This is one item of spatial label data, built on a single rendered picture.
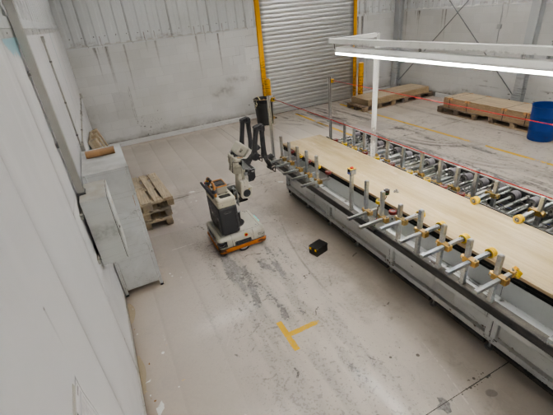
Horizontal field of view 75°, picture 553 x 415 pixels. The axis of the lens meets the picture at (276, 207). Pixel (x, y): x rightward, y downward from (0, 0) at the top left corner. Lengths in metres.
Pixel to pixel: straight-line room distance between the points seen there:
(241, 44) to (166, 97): 2.51
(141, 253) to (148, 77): 6.59
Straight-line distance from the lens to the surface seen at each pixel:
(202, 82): 10.63
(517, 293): 3.41
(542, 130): 9.05
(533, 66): 2.96
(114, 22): 10.24
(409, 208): 3.97
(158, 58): 10.34
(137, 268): 4.55
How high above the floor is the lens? 2.81
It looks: 28 degrees down
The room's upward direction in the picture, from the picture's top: 6 degrees counter-clockwise
